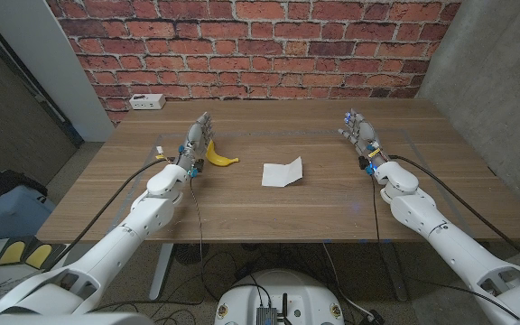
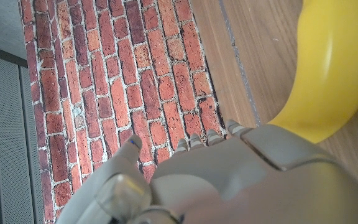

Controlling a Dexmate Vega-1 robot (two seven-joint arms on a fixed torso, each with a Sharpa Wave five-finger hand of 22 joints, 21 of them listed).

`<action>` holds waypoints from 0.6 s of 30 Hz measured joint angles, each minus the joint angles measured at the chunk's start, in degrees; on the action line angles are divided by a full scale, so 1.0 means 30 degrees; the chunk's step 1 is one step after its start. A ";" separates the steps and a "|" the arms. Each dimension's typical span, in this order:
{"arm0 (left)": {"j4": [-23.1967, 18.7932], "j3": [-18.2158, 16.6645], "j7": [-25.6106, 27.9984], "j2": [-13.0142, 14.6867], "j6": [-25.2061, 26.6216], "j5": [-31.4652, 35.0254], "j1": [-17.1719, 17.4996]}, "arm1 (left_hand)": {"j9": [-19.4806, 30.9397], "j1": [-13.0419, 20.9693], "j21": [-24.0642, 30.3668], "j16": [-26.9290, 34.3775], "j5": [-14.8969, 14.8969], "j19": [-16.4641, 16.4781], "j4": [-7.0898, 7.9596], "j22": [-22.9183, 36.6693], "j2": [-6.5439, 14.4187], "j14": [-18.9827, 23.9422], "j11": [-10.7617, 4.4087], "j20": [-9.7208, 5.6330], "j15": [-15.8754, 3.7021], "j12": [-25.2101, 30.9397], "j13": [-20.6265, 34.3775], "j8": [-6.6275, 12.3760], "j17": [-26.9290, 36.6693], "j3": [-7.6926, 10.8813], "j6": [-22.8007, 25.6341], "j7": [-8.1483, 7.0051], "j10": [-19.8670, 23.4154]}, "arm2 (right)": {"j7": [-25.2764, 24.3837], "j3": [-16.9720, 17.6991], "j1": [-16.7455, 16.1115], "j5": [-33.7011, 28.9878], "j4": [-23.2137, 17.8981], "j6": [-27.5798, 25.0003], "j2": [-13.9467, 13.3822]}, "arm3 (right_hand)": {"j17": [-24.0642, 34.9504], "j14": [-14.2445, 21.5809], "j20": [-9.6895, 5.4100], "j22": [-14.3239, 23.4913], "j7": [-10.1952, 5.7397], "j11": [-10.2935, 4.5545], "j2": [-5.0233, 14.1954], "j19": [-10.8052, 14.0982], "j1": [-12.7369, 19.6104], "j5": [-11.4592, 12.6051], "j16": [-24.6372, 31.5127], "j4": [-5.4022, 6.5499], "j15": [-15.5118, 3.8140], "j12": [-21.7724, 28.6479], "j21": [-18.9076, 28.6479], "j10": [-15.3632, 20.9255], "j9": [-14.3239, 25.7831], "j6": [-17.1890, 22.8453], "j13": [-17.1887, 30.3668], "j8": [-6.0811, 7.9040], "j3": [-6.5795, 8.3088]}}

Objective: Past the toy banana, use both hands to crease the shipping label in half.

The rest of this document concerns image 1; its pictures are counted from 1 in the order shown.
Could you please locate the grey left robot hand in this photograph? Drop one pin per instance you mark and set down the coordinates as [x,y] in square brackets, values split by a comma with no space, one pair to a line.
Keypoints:
[194,144]

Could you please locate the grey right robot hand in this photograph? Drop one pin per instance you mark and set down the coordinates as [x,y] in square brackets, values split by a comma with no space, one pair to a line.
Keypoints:
[364,135]

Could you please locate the white paper shipping label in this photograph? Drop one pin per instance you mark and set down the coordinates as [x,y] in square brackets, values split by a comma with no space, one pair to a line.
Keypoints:
[278,176]

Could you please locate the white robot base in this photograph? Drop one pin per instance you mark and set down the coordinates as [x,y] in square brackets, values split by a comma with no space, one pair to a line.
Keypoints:
[282,289]

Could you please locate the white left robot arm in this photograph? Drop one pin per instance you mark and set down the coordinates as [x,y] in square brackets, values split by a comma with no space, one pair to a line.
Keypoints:
[120,239]

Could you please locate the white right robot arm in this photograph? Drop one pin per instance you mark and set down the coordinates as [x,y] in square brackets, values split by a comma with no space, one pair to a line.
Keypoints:
[445,239]

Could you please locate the yellow toy banana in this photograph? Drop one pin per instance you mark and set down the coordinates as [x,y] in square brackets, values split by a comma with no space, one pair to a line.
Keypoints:
[219,160]

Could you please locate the white power strip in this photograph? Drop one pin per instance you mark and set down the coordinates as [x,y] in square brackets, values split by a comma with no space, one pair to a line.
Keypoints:
[147,102]

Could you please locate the dark round floor fan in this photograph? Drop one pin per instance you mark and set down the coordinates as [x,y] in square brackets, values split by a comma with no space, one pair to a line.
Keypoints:
[191,253]

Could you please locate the red brick printed backdrop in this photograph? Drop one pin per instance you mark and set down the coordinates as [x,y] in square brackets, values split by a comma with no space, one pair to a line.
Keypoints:
[242,45]

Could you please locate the white table leg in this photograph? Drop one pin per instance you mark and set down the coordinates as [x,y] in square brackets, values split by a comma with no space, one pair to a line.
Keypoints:
[160,271]

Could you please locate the grey table leg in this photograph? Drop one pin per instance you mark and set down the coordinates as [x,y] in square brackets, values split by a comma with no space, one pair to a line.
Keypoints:
[394,271]

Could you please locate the grey electronics box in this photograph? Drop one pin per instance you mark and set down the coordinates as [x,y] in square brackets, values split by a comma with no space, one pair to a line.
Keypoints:
[266,317]

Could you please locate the yellow black foot pad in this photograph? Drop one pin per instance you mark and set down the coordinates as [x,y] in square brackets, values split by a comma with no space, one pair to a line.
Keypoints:
[39,256]
[12,253]

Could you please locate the blue grey storage bin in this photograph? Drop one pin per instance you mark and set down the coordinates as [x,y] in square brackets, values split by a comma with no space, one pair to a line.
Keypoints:
[7,216]

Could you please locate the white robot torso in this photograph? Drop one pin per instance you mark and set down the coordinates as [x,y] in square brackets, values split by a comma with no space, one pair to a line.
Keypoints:
[61,319]

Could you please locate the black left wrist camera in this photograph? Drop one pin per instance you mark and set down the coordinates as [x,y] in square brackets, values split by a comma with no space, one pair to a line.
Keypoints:
[200,166]

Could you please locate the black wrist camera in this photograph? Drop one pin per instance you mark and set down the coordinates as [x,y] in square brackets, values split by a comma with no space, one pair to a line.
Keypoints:
[363,162]
[200,166]

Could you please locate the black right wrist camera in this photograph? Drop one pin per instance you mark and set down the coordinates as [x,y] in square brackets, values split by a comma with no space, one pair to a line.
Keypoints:
[363,162]

